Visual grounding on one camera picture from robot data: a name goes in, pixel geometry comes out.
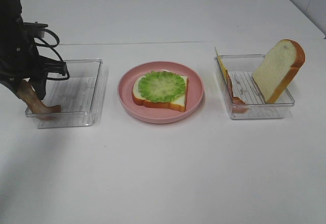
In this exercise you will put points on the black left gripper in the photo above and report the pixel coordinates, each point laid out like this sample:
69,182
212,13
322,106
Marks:
15,63

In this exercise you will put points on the brown bacon strip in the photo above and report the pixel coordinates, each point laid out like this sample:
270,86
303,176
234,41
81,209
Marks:
26,93

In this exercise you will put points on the green lettuce leaf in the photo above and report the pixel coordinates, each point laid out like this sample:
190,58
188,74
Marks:
161,86

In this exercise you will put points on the bread slice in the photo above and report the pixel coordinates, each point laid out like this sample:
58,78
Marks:
280,65
178,105

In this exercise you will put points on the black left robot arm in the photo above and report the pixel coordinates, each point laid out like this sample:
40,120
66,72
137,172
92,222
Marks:
13,33

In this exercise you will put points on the left clear plastic tray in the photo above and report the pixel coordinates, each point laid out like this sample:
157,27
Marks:
80,97

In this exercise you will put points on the clear plastic tray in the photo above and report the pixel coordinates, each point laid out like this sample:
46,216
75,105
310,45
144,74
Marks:
80,97
240,69

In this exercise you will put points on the pink round plate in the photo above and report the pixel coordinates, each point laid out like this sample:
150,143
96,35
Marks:
194,96

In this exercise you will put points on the yellow cheese slice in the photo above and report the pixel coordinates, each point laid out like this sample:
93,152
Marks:
222,67

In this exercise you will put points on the right clear plastic tray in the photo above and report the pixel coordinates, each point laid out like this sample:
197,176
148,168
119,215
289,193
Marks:
240,69

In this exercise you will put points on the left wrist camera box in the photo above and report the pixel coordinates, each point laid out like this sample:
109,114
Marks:
35,29

